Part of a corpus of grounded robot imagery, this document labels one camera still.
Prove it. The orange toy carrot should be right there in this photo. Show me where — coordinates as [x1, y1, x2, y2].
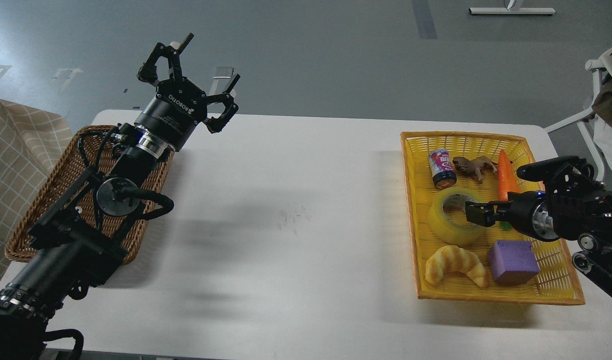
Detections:
[496, 149, 521, 202]

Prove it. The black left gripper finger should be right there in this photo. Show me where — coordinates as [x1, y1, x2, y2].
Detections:
[204, 74, 240, 133]
[137, 33, 194, 96]

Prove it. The brown wicker basket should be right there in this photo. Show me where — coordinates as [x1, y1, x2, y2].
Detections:
[5, 125, 175, 265]

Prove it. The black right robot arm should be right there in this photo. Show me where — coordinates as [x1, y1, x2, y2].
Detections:
[464, 156, 612, 297]

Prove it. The yellow tape roll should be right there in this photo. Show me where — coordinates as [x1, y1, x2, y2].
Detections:
[428, 186, 486, 248]

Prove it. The white office chair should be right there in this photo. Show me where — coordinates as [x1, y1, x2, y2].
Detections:
[546, 47, 612, 181]

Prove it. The brown toy frog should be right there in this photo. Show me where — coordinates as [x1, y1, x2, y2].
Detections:
[452, 155, 498, 184]

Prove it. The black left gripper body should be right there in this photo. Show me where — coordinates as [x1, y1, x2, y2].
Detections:
[135, 77, 207, 152]

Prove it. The toy croissant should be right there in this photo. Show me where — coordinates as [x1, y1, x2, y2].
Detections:
[424, 244, 490, 289]

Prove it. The purple foam block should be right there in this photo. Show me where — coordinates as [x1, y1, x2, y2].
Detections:
[488, 240, 540, 285]

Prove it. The yellow plastic basket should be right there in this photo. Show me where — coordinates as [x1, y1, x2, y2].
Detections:
[400, 131, 585, 306]

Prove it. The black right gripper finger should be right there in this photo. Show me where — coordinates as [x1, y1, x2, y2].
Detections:
[466, 212, 509, 229]
[464, 201, 511, 214]

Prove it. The white stand base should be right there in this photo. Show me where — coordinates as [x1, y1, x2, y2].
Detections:
[468, 0, 557, 16]

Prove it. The beige checkered cloth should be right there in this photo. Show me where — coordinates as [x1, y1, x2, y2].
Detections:
[0, 99, 72, 280]

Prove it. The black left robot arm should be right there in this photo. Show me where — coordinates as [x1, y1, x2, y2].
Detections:
[0, 33, 240, 360]

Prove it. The small soda can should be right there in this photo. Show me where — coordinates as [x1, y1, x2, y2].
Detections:
[428, 148, 457, 190]

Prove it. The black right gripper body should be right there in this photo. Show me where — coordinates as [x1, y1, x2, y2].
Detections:
[505, 193, 544, 239]

